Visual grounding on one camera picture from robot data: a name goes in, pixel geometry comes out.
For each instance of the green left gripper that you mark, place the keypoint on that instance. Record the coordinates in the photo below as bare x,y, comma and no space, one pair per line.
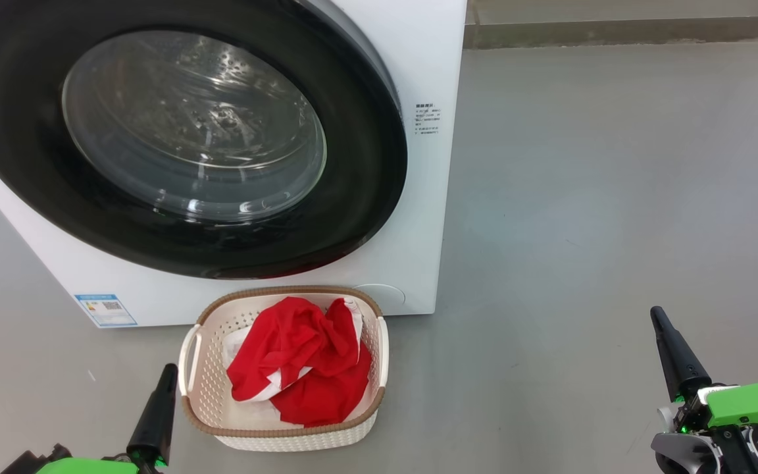
89,467

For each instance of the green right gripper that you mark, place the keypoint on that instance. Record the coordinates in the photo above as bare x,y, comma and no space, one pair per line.
751,403

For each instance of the red garment with white trim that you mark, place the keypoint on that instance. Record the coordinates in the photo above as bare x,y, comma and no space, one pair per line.
313,375

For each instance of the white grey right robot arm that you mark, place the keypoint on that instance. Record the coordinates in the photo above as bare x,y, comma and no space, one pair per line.
678,454

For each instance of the cream perforated basket brown rim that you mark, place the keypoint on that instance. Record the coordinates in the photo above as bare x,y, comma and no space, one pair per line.
208,368

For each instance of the white front-load washing machine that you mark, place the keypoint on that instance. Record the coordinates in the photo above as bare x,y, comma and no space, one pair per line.
418,197

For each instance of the blue energy label sticker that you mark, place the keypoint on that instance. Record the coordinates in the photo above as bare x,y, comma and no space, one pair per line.
106,310

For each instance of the round drain filter cover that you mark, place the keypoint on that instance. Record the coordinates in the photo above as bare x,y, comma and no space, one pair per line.
389,296

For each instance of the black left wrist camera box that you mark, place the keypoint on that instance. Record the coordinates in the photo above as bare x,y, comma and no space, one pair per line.
30,462

